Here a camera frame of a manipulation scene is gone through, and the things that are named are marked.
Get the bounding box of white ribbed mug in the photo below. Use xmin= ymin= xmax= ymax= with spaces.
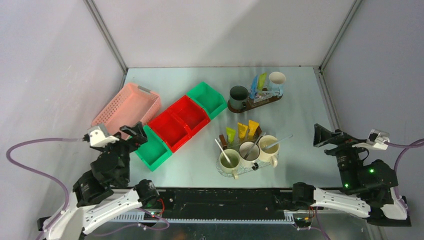
xmin=238 ymin=141 xmax=260 ymax=171

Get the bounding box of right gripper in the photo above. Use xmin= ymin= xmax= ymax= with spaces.
xmin=311 ymin=123 xmax=369 ymax=191

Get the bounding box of green mug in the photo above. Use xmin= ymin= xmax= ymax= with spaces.
xmin=219 ymin=149 xmax=241 ymax=180

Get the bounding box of red plastic bin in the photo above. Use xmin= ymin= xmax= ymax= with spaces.
xmin=147 ymin=95 xmax=211 ymax=153

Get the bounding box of clear textured oval tray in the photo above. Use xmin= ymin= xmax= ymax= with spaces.
xmin=215 ymin=149 xmax=274 ymax=179

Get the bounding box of green bin with toothbrushes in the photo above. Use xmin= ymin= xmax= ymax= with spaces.
xmin=135 ymin=125 xmax=173 ymax=172

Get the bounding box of pink perforated basket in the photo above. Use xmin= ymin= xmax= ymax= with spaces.
xmin=91 ymin=82 xmax=162 ymax=134

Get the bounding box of clear acrylic holder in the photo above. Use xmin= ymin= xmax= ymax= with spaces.
xmin=247 ymin=90 xmax=273 ymax=108

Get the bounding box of clear holder with brown ends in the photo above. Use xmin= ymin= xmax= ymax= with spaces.
xmin=217 ymin=126 xmax=263 ymax=151

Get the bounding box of white toothbrush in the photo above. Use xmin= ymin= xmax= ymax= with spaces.
xmin=214 ymin=138 xmax=233 ymax=168

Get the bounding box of black mug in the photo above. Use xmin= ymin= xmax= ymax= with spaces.
xmin=229 ymin=85 xmax=249 ymax=111

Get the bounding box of cream mug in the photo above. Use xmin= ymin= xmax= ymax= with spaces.
xmin=258 ymin=135 xmax=280 ymax=168

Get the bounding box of light blue mug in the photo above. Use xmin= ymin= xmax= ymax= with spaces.
xmin=267 ymin=71 xmax=287 ymax=97

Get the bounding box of green bin at back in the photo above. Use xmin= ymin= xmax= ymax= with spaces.
xmin=186 ymin=81 xmax=227 ymax=120

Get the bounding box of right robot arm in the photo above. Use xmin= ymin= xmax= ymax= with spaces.
xmin=290 ymin=123 xmax=412 ymax=227

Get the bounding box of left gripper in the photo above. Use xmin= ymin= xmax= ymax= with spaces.
xmin=91 ymin=121 xmax=148 ymax=184

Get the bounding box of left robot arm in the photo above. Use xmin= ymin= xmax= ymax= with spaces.
xmin=37 ymin=121 xmax=160 ymax=240

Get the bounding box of brown wooden oval tray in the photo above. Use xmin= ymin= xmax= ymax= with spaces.
xmin=227 ymin=96 xmax=283 ymax=114

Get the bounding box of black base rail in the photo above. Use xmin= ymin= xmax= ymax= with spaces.
xmin=79 ymin=187 xmax=375 ymax=226

